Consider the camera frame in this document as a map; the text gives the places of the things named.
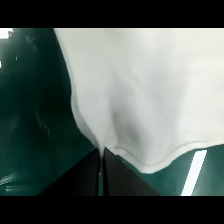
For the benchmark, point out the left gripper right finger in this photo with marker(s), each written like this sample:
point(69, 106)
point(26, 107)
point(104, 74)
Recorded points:
point(125, 181)

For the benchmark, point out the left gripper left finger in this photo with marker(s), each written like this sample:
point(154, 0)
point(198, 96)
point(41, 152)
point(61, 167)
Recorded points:
point(78, 180)

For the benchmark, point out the white T-shirt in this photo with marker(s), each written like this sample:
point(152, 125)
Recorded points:
point(143, 93)

